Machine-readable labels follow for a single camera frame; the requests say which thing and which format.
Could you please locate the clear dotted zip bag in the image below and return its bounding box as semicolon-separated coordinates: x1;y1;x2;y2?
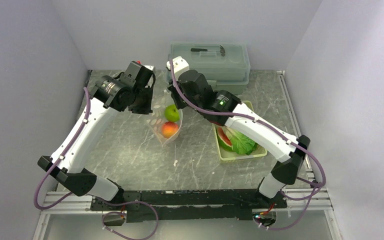
145;90;183;148

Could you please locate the green apple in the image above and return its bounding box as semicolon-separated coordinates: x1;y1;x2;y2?
164;104;180;123

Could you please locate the orange peach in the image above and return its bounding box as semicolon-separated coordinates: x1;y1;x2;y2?
161;121;179;139

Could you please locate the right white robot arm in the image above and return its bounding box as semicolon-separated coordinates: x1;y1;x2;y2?
168;70;310;208

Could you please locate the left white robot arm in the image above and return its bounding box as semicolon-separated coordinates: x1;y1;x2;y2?
38;61;156;210

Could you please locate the green plastic toolbox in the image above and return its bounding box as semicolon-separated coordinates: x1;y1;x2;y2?
168;42;251;95

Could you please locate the watermelon slice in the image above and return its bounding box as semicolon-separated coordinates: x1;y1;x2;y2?
215;126;233;152

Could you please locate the green cabbage leaf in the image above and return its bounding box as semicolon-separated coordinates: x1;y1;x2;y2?
224;127;258;155

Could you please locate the pale green perforated basket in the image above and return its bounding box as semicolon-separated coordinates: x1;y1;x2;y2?
211;100;268;164

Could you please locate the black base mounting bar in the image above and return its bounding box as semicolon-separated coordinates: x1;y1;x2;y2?
90;188;287;223

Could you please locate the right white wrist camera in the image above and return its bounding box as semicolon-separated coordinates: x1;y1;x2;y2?
166;56;190;79

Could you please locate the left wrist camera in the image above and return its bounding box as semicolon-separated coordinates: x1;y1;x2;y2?
137;61;156;72

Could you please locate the aluminium rail frame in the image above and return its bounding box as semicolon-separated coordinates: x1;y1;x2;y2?
33;187;343;240

